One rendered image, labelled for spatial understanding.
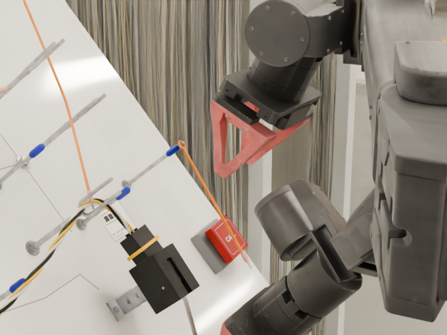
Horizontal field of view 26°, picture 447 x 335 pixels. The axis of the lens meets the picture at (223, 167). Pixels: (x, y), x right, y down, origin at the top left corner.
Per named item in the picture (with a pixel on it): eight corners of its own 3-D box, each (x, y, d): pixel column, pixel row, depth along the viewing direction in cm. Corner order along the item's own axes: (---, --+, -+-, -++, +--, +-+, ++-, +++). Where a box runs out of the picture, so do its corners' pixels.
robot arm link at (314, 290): (345, 287, 90) (378, 282, 95) (309, 226, 93) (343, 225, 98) (298, 326, 94) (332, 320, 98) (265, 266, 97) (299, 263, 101)
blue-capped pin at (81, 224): (80, 232, 110) (129, 196, 105) (73, 221, 110) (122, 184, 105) (88, 228, 111) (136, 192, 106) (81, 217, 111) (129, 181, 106)
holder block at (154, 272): (155, 314, 104) (180, 299, 102) (128, 270, 104) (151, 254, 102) (175, 300, 108) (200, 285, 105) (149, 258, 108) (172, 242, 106)
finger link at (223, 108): (181, 161, 94) (219, 80, 90) (217, 144, 100) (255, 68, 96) (235, 201, 92) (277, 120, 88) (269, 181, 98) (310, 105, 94)
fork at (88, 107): (22, 153, 109) (101, 86, 102) (32, 166, 110) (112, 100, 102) (12, 159, 108) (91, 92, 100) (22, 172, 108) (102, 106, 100)
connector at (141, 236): (145, 276, 104) (156, 268, 103) (118, 240, 104) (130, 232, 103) (158, 266, 107) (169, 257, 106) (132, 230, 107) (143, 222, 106)
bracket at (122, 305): (117, 322, 107) (146, 303, 104) (105, 303, 107) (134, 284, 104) (140, 306, 111) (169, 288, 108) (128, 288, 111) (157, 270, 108)
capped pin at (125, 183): (128, 193, 119) (187, 149, 114) (120, 185, 119) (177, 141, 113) (132, 186, 121) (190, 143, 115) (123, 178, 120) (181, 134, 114)
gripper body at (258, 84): (214, 93, 90) (247, 24, 87) (263, 74, 99) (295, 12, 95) (269, 131, 88) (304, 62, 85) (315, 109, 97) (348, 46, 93)
